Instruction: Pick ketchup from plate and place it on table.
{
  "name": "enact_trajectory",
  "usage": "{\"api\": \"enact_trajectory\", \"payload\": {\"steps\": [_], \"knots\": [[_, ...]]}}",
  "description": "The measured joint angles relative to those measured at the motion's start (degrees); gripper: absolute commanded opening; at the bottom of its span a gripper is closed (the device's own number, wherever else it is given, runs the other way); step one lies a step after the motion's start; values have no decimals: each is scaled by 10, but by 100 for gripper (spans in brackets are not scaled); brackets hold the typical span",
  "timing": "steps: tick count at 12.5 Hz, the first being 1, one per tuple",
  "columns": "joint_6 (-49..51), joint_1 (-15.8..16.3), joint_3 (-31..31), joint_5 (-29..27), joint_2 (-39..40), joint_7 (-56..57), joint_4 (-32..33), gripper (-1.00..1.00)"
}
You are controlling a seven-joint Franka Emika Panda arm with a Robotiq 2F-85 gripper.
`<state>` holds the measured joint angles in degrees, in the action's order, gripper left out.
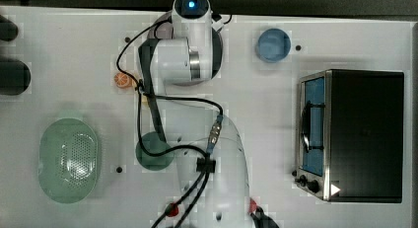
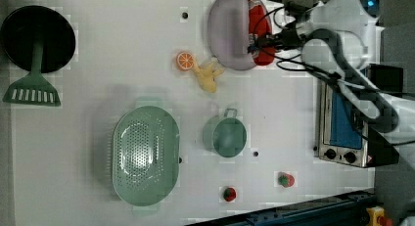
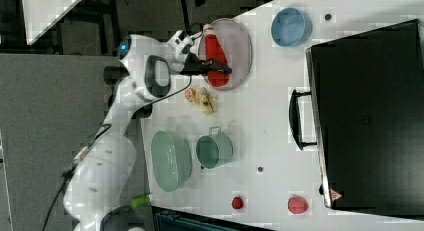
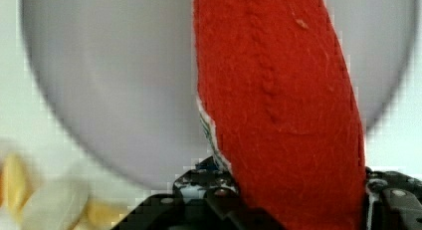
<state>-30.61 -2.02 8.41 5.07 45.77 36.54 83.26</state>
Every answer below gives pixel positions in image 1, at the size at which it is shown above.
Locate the dark object at corner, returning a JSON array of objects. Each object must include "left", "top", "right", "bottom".
[{"left": 0, "top": 16, "right": 19, "bottom": 41}]

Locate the strawberry toy near edge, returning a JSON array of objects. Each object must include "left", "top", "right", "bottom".
[{"left": 165, "top": 202, "right": 179, "bottom": 217}]

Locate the orange slice toy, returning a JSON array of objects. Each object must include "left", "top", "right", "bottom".
[{"left": 113, "top": 73, "right": 132, "bottom": 89}]

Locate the black round pan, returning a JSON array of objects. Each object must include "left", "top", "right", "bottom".
[{"left": 0, "top": 59, "right": 32, "bottom": 96}]

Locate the toaster oven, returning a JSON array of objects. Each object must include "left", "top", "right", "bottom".
[{"left": 292, "top": 69, "right": 404, "bottom": 203}]

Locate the strawberry toy near oven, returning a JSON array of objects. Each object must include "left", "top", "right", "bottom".
[{"left": 248, "top": 198, "right": 257, "bottom": 214}]

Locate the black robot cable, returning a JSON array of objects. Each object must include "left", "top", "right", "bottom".
[{"left": 115, "top": 14, "right": 234, "bottom": 228}]

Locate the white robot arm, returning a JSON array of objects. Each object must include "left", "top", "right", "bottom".
[{"left": 136, "top": 0, "right": 279, "bottom": 228}]

